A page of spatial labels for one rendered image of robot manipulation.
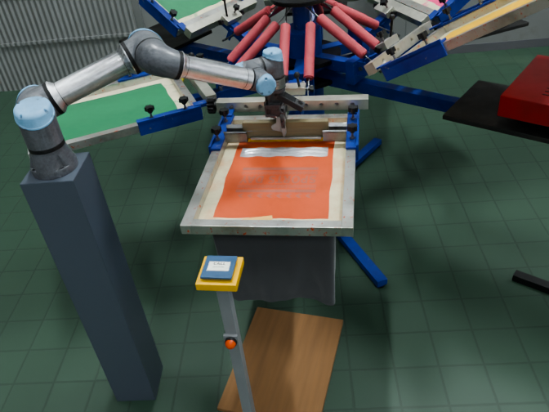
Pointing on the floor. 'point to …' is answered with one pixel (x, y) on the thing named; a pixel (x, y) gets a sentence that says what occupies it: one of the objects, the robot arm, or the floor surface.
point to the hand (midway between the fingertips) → (286, 131)
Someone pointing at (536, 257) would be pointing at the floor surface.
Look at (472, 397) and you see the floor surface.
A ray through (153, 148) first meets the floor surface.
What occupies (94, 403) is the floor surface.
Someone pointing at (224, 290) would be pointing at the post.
